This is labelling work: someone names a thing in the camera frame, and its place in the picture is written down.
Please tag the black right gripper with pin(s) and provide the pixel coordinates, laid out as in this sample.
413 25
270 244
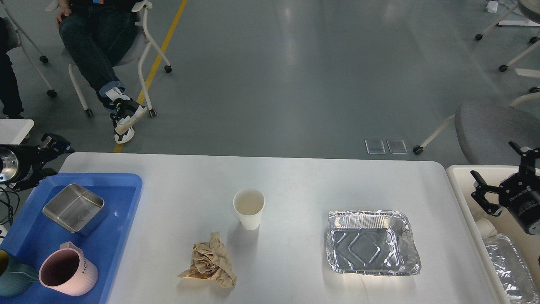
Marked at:
519 193

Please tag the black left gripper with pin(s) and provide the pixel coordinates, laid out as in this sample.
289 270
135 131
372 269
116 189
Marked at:
23 165

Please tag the stainless steel tray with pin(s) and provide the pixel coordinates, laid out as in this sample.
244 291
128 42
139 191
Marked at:
77 209

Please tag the pink plastic mug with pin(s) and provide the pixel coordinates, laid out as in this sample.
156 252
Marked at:
68 271

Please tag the white side table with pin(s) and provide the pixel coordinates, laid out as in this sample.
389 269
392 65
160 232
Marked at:
14 131

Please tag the grey office chair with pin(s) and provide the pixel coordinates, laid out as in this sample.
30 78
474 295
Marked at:
484 130

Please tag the paper cup in bin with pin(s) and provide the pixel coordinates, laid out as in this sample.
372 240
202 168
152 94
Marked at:
485 228

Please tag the blue plastic tray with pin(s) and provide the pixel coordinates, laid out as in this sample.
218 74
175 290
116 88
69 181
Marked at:
33 236

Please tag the clear floor plate right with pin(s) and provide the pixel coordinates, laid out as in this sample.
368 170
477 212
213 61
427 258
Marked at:
397 146

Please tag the clear floor plate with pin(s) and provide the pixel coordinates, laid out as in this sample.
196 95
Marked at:
397 146
375 147

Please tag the foil tray in bin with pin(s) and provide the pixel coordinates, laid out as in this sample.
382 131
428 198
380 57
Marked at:
513 272

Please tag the teal ceramic mug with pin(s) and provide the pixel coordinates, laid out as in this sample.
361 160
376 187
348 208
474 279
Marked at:
15 276

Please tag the clear floor plate left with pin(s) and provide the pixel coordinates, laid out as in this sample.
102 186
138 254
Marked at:
375 147

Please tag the grey white rolling chair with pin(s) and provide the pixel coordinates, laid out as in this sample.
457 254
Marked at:
137 53

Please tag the aluminium foil tray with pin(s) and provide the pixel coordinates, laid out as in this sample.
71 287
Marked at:
371 242

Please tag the seated person in black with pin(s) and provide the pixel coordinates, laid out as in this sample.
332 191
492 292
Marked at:
97 34

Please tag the crumpled brown paper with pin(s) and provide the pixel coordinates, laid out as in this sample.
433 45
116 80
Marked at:
210 260

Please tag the white paper cup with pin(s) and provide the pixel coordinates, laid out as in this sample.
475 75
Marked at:
249 205

